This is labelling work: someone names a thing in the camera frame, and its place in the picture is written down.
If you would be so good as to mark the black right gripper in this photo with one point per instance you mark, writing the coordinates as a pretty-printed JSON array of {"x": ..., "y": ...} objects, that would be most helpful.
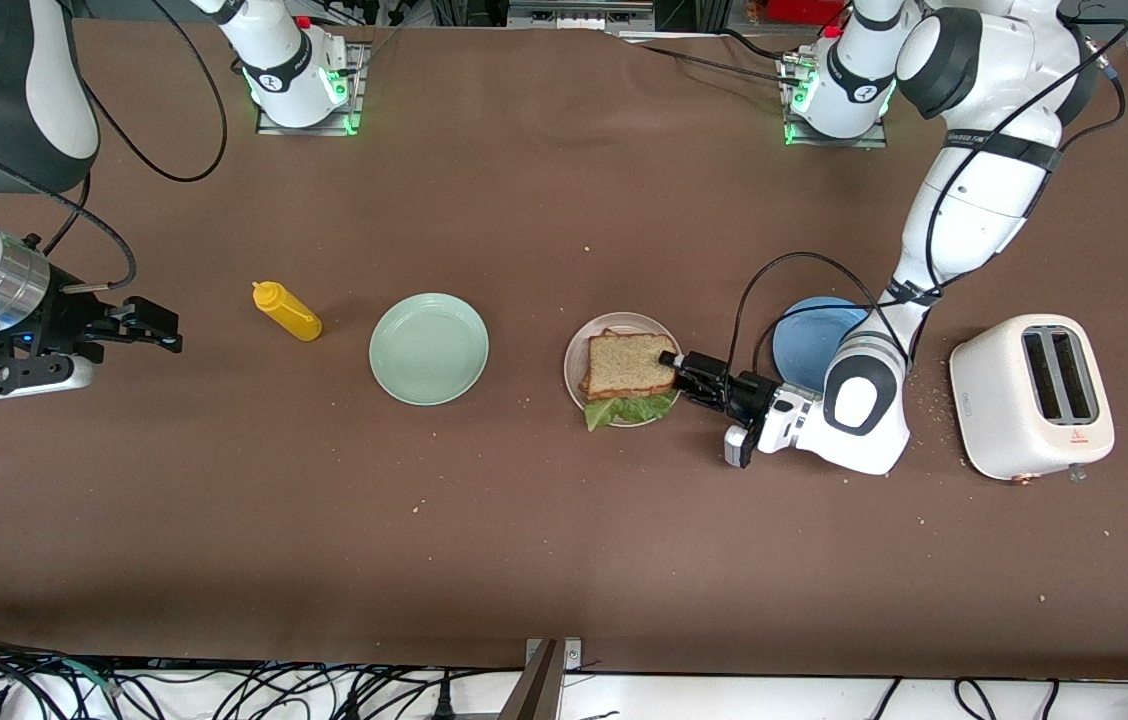
[{"x": 67, "y": 319}]

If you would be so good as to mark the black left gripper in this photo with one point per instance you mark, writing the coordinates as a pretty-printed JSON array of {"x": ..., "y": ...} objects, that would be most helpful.
[{"x": 750, "y": 391}]

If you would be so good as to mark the brown bread slice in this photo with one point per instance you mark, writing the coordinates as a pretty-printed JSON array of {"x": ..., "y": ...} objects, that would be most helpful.
[
  {"x": 629, "y": 365},
  {"x": 584, "y": 385}
]

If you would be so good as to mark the green lettuce leaf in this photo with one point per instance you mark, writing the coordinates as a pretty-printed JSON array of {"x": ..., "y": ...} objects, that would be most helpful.
[{"x": 629, "y": 410}]

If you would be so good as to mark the yellow mustard squeeze bottle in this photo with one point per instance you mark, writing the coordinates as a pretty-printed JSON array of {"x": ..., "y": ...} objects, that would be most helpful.
[{"x": 289, "y": 315}]

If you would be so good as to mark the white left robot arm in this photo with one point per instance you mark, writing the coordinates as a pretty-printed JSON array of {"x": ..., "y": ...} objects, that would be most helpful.
[{"x": 964, "y": 220}]

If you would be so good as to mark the beige plate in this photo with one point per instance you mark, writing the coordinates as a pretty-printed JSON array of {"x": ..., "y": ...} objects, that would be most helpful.
[{"x": 649, "y": 322}]

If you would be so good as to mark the blue plate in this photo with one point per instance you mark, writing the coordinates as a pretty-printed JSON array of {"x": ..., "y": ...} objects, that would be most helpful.
[{"x": 809, "y": 340}]

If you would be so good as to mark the light green plate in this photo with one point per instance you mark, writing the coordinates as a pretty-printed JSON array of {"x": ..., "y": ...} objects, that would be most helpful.
[{"x": 429, "y": 350}]

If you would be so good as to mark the white toaster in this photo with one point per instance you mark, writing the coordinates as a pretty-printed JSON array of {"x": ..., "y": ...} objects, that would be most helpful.
[{"x": 994, "y": 400}]

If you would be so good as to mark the dark metal bar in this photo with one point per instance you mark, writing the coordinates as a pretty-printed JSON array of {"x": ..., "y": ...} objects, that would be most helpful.
[{"x": 534, "y": 690}]

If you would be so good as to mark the grey metal rack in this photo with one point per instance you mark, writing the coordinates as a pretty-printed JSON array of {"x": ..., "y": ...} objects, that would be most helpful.
[{"x": 579, "y": 15}]

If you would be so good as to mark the red box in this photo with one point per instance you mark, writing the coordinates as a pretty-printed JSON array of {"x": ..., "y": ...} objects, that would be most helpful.
[{"x": 804, "y": 10}]

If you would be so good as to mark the black power plug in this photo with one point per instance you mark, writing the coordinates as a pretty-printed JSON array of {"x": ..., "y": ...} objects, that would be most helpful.
[{"x": 444, "y": 702}]

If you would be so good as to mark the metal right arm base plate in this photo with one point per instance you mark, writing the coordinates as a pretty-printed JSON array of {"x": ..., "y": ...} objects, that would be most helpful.
[{"x": 274, "y": 128}]

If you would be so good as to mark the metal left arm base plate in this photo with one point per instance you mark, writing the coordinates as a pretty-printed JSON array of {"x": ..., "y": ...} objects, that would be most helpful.
[{"x": 824, "y": 141}]

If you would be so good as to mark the silver table edge bracket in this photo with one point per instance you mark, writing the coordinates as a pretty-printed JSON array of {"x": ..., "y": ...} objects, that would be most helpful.
[{"x": 572, "y": 655}]

